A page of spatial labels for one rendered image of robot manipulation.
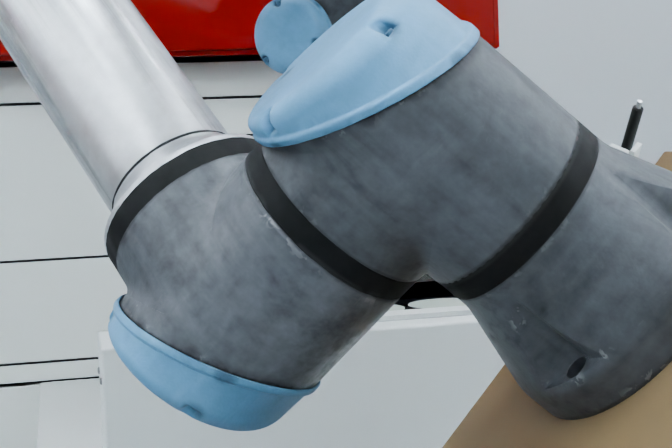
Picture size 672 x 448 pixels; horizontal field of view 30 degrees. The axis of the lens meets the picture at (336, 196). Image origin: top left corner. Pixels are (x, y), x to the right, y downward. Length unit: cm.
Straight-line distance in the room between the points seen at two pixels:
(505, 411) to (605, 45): 270
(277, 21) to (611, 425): 62
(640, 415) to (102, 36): 39
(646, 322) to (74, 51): 38
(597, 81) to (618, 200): 276
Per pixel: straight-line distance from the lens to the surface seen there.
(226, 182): 69
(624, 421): 65
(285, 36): 116
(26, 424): 166
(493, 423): 77
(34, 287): 163
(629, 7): 347
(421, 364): 105
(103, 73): 77
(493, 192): 63
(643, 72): 347
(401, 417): 106
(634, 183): 67
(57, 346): 164
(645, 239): 65
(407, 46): 62
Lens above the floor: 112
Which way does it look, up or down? 3 degrees down
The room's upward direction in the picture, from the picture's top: 2 degrees counter-clockwise
